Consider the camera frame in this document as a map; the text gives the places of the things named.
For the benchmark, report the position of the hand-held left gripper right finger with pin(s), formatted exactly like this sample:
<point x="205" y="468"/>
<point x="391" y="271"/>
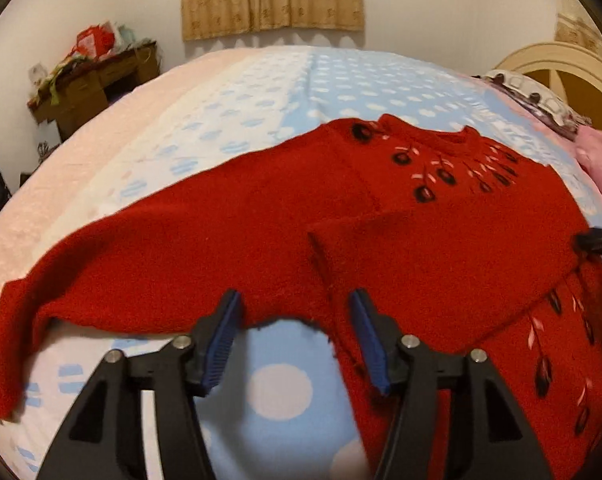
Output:
<point x="371" y="350"/>

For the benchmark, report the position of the pile of light plastic bags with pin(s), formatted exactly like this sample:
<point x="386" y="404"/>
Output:
<point x="126" y="37"/>

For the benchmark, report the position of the red plastic bag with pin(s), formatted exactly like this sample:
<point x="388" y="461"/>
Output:
<point x="95" y="40"/>

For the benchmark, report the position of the cream round headboard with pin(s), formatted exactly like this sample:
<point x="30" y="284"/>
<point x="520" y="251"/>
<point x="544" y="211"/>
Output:
<point x="556" y="60"/>

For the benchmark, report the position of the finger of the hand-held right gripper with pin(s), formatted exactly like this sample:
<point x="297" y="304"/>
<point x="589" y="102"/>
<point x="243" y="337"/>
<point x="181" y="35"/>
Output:
<point x="598" y="244"/>

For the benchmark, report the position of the blue polka dot bed sheet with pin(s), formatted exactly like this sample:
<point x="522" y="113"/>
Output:
<point x="281" y="390"/>

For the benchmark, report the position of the patterned white brown pillow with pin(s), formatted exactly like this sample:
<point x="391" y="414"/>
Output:
<point x="541" y="97"/>

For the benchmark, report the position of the red knitted sweater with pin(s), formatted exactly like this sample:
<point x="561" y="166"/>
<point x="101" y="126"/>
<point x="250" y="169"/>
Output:
<point x="431" y="240"/>

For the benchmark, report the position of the beige floral side curtain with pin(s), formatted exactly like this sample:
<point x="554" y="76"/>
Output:
<point x="576" y="30"/>

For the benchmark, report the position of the brown wooden desk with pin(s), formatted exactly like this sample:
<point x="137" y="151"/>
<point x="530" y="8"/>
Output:
<point x="88" y="87"/>

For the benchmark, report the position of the pink pillow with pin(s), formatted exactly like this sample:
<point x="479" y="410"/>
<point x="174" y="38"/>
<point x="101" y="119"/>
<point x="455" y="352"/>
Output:
<point x="601" y="155"/>

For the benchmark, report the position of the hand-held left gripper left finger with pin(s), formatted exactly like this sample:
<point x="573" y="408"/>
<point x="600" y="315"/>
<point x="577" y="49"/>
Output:
<point x="222" y="345"/>

